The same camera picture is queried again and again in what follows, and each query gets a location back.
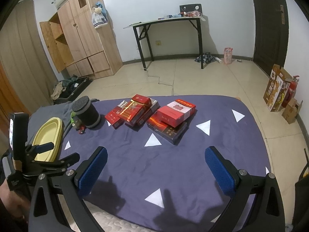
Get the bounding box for purple triangle-pattern bedsheet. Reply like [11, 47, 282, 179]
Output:
[61, 95, 271, 231]

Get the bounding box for white plastic bag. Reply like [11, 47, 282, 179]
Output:
[92, 7, 108, 29]

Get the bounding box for black folding table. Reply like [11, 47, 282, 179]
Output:
[127, 16, 207, 71]

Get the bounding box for red lighter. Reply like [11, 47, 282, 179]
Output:
[79, 126, 86, 135]

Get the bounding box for pink carton on floor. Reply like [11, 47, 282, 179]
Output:
[224, 47, 233, 64]

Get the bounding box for dark brown door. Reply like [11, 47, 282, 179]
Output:
[253, 0, 289, 75]

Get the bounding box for open black suitcase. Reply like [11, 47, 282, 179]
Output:
[50, 75, 92, 104]

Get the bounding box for dark orange cigarette carton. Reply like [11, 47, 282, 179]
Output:
[146, 113, 188, 145]

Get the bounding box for brown printed cardboard box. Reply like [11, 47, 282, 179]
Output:
[263, 64, 292, 112]

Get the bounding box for red fire extinguisher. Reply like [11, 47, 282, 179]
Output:
[281, 75, 300, 108]

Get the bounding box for red gold cigarette carton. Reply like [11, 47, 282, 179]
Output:
[117, 94, 160, 127]

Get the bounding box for red and white cigarette box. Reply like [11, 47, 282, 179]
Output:
[157, 99, 196, 128]

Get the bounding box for grey blanket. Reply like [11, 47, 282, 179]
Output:
[26, 101, 77, 146]

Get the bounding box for red silver cigarette pack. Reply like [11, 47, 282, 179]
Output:
[105, 106, 124, 129]

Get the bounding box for wooden wardrobe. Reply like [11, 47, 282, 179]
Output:
[39, 0, 123, 79]

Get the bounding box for black speaker box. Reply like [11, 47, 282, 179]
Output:
[180, 4, 203, 17]

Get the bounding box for large black foam cylinder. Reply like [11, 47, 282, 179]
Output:
[72, 96, 101, 129]

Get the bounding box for yellow plastic tray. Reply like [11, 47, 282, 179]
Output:
[32, 117, 63, 162]

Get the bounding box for small brown cardboard box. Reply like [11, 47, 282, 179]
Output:
[282, 98, 303, 124]

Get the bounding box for pile of dark clothes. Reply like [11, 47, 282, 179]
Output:
[195, 52, 216, 64]

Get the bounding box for person's left hand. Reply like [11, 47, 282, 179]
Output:
[1, 180, 30, 220]

